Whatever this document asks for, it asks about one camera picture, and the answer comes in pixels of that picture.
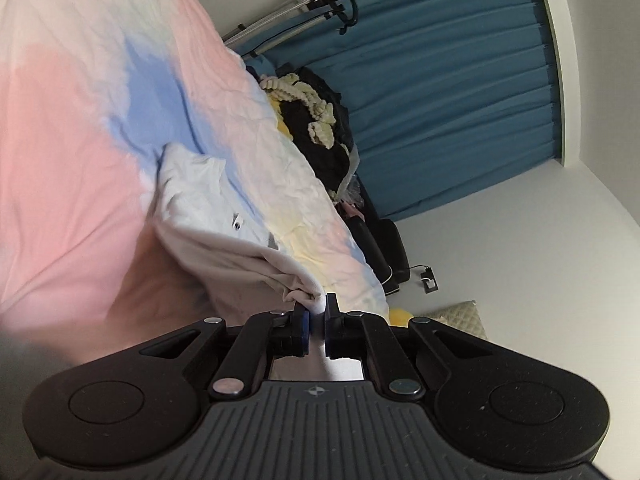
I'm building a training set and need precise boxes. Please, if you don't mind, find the garment steamer stand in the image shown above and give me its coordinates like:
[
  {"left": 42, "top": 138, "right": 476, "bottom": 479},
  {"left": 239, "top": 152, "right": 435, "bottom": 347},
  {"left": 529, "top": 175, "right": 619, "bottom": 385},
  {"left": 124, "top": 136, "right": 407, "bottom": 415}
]
[{"left": 220, "top": 0, "right": 362, "bottom": 58}]

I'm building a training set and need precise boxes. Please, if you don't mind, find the wide blue curtain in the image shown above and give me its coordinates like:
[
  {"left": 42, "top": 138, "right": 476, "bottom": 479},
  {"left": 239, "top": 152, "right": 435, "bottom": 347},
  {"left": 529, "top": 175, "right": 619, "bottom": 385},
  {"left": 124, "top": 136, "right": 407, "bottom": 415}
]
[{"left": 232, "top": 0, "right": 568, "bottom": 222}]

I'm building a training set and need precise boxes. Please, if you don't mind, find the quilted beige pillow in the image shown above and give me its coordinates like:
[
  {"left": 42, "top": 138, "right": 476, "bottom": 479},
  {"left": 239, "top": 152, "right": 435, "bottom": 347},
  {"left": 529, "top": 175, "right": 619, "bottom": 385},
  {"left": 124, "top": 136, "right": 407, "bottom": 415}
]
[{"left": 429, "top": 300, "right": 490, "bottom": 342}]

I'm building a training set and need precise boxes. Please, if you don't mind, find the yellow pillow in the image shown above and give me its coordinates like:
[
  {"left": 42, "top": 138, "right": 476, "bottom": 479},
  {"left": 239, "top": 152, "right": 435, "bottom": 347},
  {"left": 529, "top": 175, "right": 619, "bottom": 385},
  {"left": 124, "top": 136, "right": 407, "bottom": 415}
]
[{"left": 387, "top": 305, "right": 417, "bottom": 327}]

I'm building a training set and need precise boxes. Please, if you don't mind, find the pile of dark clothes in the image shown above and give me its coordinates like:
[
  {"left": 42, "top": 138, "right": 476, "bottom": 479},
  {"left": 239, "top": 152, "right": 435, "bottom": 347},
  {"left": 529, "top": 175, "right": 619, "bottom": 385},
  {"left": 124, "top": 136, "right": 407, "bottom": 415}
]
[{"left": 255, "top": 62, "right": 362, "bottom": 198}]

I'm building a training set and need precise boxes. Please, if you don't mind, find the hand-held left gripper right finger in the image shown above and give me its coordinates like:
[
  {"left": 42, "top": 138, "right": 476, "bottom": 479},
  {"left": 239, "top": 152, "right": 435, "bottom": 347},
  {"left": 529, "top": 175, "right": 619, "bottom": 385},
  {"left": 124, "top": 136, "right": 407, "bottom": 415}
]
[{"left": 324, "top": 293, "right": 503, "bottom": 401}]

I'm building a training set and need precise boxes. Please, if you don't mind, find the pastel rainbow duvet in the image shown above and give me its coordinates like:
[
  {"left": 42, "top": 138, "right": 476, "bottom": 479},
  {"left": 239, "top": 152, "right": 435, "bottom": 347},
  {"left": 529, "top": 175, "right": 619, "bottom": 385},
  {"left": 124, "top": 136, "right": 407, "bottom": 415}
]
[{"left": 0, "top": 0, "right": 391, "bottom": 361}]

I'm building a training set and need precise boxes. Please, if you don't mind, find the white garment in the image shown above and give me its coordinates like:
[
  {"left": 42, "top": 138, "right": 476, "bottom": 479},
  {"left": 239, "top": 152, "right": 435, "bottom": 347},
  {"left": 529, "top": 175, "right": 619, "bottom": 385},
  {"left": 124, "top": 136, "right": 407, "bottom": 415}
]
[{"left": 149, "top": 141, "right": 327, "bottom": 322}]

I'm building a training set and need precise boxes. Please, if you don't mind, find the clear plastic bag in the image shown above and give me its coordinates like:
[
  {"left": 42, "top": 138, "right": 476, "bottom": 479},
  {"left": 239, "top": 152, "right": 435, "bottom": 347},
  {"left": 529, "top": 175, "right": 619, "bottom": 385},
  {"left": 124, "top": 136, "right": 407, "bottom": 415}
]
[{"left": 327, "top": 172, "right": 366, "bottom": 211}]

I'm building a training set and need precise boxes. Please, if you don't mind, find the yellow cloth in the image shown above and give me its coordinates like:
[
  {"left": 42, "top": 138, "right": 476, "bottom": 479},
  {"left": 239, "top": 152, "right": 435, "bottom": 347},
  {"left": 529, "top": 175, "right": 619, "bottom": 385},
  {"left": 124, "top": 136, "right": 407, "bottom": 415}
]
[{"left": 270, "top": 97, "right": 296, "bottom": 142}]

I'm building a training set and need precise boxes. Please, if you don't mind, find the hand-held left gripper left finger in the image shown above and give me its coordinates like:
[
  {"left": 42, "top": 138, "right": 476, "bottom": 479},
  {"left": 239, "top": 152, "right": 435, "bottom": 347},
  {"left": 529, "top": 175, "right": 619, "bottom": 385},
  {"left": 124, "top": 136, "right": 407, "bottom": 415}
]
[{"left": 135, "top": 302, "right": 312, "bottom": 401}]

